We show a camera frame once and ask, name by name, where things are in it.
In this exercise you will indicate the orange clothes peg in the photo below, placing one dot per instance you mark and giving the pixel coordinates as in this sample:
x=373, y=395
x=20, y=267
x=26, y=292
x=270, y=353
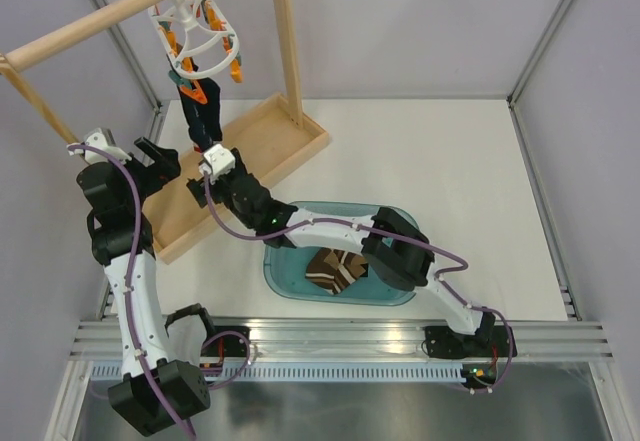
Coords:
x=194, y=91

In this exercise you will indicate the white round clip hanger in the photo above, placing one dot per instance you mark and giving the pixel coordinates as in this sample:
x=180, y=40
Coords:
x=198, y=40

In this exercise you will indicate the wooden hanging rack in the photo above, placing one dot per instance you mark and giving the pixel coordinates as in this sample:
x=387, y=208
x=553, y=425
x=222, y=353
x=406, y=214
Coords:
x=274, y=137

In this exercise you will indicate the brown striped sock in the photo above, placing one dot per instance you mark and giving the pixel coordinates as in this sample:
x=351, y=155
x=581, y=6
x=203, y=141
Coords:
x=336, y=270

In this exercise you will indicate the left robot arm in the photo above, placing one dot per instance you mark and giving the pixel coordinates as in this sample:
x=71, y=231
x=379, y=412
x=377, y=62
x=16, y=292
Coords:
x=162, y=384

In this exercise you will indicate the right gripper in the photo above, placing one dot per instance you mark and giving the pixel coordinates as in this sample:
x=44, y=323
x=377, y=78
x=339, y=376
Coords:
x=239, y=171

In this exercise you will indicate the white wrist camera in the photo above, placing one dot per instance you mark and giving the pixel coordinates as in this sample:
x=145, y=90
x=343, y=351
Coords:
x=216, y=161
x=98, y=146

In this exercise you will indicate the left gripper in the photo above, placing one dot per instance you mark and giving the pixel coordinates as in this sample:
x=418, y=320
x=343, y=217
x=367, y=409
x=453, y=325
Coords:
x=164, y=169

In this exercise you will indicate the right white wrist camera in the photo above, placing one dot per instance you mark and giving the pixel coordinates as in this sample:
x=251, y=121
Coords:
x=216, y=161

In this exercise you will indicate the teal plastic basin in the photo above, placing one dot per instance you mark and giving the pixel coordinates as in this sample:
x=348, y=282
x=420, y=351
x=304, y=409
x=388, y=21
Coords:
x=284, y=269

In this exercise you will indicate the yellow-orange clothes peg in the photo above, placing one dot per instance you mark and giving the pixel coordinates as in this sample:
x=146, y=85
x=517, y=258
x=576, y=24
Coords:
x=236, y=70

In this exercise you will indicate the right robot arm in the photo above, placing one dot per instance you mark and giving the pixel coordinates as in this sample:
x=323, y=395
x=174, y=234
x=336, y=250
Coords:
x=400, y=254

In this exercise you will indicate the teal clothes peg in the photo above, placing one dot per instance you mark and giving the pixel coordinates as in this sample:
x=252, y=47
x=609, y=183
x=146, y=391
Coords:
x=176, y=79

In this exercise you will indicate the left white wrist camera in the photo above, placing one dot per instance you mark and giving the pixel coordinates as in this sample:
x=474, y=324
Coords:
x=98, y=146

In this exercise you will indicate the white slotted cable duct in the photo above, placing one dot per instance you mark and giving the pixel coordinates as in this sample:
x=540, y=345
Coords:
x=352, y=372

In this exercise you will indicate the aluminium mounting rail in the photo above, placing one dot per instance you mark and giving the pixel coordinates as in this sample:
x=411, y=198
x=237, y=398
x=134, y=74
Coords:
x=317, y=339

